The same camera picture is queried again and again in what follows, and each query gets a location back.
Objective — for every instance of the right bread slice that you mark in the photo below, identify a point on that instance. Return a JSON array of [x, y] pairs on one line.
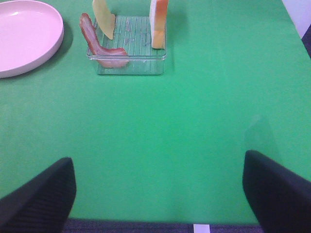
[[157, 18]]

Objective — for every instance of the right clear plastic tray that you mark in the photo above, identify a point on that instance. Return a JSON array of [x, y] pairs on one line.
[[133, 33]]

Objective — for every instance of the bacon strip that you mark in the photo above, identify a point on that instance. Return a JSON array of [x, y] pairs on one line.
[[90, 36]]

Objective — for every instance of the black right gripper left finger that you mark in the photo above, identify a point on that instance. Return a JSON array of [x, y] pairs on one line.
[[43, 204]]

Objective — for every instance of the pink round plate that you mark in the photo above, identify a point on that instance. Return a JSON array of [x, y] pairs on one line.
[[31, 32]]

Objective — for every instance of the yellow cheese slice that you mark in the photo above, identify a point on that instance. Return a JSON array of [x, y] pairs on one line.
[[104, 18]]

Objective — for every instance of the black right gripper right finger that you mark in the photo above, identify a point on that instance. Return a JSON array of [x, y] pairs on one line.
[[279, 198]]

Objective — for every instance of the green tablecloth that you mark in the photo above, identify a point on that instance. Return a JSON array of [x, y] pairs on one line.
[[168, 147]]

